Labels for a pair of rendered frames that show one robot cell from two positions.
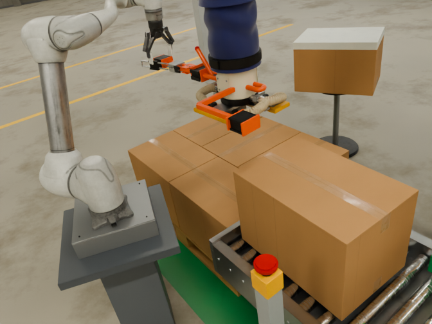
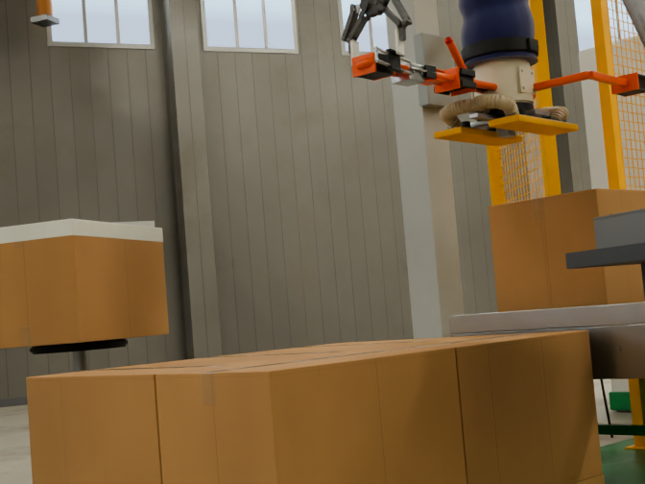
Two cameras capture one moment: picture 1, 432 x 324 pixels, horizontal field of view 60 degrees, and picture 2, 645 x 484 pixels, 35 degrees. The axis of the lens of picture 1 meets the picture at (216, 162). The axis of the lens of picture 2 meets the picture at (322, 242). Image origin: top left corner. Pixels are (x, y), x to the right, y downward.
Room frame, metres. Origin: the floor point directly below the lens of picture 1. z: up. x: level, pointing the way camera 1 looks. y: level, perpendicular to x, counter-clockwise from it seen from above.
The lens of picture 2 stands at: (2.78, 2.70, 0.65)
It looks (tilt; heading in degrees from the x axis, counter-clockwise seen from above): 4 degrees up; 258
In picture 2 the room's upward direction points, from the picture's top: 5 degrees counter-clockwise
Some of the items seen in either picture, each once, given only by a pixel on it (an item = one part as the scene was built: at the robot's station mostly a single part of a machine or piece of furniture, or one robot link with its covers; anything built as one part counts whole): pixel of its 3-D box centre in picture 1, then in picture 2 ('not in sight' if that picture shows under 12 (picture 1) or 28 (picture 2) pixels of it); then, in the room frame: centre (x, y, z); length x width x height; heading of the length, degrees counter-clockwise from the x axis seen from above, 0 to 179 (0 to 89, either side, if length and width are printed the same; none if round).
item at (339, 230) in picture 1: (317, 217); (600, 260); (1.20, -0.39, 0.75); 0.60 x 0.40 x 0.40; 30
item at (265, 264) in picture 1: (265, 266); not in sight; (0.74, -0.09, 1.02); 0.07 x 0.07 x 0.04
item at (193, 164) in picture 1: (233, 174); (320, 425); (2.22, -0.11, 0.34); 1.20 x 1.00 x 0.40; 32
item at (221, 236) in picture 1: (265, 211); (543, 319); (1.49, -0.21, 0.58); 0.70 x 0.03 x 0.06; 122
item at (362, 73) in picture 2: (163, 61); (373, 66); (2.07, 0.20, 1.26); 0.08 x 0.07 x 0.05; 36
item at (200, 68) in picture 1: (202, 72); (454, 82); (1.78, 0.00, 1.26); 0.10 x 0.08 x 0.06; 126
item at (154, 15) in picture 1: (153, 14); not in sight; (2.05, 0.19, 1.52); 0.09 x 0.09 x 0.06
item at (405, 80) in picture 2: (177, 66); (408, 74); (1.96, 0.12, 1.26); 0.07 x 0.07 x 0.04; 36
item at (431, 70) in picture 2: (159, 66); (407, 63); (1.98, 0.21, 1.26); 0.31 x 0.03 x 0.05; 49
